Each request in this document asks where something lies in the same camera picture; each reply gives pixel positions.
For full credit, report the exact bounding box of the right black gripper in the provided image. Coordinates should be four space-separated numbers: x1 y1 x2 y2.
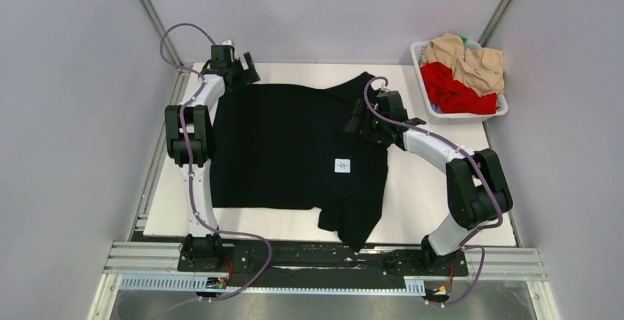
343 100 389 146

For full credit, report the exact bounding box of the black t shirt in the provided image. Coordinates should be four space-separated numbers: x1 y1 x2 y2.
210 72 388 251

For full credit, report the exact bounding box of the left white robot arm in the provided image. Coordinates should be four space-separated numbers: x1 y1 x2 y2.
165 40 260 272

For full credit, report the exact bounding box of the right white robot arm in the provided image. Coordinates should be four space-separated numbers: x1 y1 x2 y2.
344 90 513 274

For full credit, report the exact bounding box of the white laundry basket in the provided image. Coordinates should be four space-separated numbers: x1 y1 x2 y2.
408 41 508 124

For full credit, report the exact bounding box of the red t shirt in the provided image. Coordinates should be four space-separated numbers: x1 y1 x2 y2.
420 62 498 115

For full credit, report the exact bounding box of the beige t shirt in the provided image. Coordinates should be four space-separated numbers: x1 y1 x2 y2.
419 33 505 96

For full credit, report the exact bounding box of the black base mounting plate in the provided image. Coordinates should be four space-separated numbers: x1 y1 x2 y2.
177 239 469 287

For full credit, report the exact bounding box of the left aluminium corner post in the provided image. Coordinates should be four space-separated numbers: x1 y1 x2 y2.
138 0 183 65

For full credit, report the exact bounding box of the aluminium corner post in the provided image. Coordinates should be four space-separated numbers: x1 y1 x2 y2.
478 0 514 46
138 0 183 65

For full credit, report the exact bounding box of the aluminium front frame rail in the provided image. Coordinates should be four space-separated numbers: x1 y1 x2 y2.
103 241 548 282

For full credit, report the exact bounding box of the white slotted cable duct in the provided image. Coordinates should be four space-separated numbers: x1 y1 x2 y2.
118 274 426 296

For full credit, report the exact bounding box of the right aluminium corner post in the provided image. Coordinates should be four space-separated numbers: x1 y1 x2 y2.
478 0 514 46

